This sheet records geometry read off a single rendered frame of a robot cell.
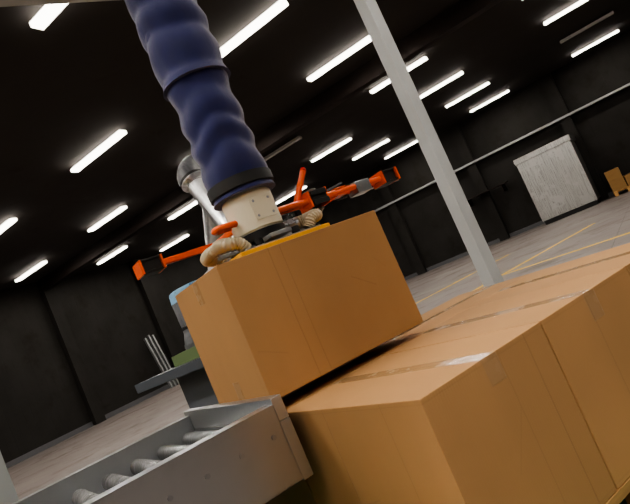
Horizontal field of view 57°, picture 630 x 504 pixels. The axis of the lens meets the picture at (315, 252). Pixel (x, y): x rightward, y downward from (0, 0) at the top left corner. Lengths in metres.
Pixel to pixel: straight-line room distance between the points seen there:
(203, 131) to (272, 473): 1.05
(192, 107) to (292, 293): 0.68
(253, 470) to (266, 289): 0.50
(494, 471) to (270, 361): 0.68
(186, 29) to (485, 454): 1.52
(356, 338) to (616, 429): 0.72
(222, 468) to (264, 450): 0.11
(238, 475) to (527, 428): 0.64
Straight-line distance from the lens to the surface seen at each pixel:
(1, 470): 2.14
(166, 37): 2.03
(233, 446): 1.41
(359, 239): 1.86
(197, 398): 2.65
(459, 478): 1.17
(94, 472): 1.99
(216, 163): 1.88
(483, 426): 1.22
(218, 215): 2.32
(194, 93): 1.95
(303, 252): 1.74
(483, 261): 4.91
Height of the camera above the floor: 0.80
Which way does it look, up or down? 4 degrees up
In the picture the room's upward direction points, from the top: 24 degrees counter-clockwise
